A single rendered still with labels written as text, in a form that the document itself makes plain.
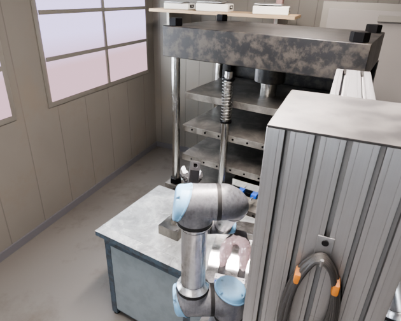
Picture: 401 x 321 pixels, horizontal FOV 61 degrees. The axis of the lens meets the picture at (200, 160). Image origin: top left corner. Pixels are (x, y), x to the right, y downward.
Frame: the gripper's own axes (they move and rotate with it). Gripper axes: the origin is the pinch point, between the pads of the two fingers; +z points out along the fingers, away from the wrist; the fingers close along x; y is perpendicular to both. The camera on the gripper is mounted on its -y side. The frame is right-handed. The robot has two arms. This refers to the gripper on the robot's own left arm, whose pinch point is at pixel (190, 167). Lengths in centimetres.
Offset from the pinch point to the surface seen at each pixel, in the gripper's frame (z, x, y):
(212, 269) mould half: -6, 21, 58
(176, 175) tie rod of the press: 100, 1, 59
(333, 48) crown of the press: 39, 69, -61
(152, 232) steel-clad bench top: 34, -14, 68
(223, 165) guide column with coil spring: 79, 32, 35
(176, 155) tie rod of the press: 99, -2, 41
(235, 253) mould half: 2, 34, 52
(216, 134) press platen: 87, 24, 14
